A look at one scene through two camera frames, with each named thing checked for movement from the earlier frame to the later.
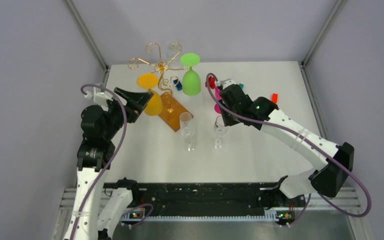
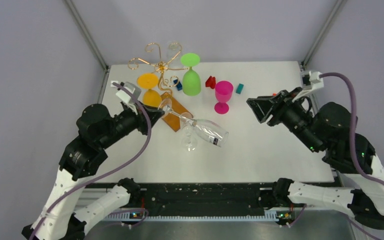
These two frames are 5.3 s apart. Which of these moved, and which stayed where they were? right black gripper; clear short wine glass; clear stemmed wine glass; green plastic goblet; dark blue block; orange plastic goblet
Moved: right black gripper; clear stemmed wine glass
Stayed: green plastic goblet; clear short wine glass; orange plastic goblet; dark blue block
